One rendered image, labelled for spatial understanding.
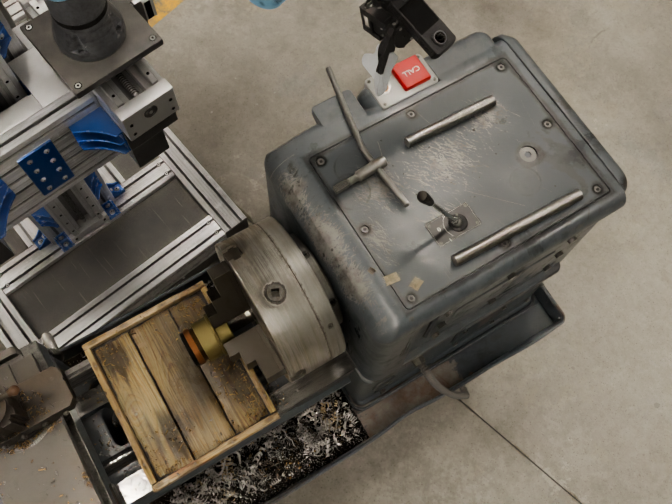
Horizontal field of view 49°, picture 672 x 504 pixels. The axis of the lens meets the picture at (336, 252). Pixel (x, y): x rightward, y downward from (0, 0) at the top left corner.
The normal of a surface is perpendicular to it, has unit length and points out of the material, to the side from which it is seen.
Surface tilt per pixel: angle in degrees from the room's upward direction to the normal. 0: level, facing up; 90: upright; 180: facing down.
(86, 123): 0
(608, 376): 0
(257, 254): 20
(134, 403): 0
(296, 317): 32
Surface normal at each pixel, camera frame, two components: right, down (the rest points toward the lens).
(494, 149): 0.03, -0.35
